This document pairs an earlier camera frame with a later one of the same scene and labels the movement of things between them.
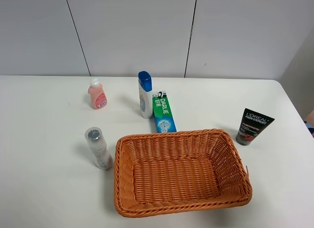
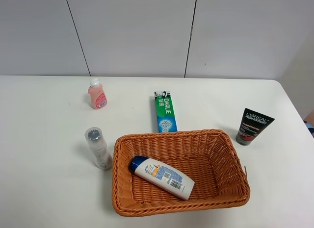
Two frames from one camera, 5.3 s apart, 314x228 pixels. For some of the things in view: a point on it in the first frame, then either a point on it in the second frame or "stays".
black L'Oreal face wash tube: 252,125 stays
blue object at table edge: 310,126 stays
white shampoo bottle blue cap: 145,92 -> 163,176
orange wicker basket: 177,170 stays
